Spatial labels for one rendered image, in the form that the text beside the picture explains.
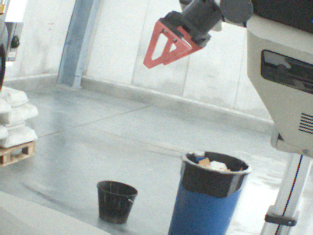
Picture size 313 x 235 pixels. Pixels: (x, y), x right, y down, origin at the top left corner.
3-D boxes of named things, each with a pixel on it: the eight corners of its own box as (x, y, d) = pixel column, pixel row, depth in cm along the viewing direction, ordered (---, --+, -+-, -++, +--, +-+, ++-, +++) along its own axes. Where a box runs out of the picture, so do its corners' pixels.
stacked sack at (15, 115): (40, 119, 433) (42, 105, 431) (6, 128, 369) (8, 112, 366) (11, 110, 445) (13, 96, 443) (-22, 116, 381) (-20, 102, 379)
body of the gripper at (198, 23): (164, 17, 72) (193, -12, 70) (178, 19, 82) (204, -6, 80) (195, 43, 72) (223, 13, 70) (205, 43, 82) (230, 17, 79)
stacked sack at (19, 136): (39, 143, 437) (40, 128, 435) (6, 153, 374) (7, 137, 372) (10, 132, 449) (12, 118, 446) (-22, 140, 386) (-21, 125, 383)
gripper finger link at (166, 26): (126, 52, 73) (165, 10, 70) (140, 51, 80) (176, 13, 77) (158, 82, 72) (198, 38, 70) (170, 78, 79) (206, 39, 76)
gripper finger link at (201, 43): (140, 51, 80) (175, 13, 77) (151, 50, 86) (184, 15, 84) (169, 78, 79) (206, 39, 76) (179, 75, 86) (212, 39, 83)
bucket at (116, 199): (138, 218, 341) (144, 189, 336) (124, 229, 313) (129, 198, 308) (102, 207, 349) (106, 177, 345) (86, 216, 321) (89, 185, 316)
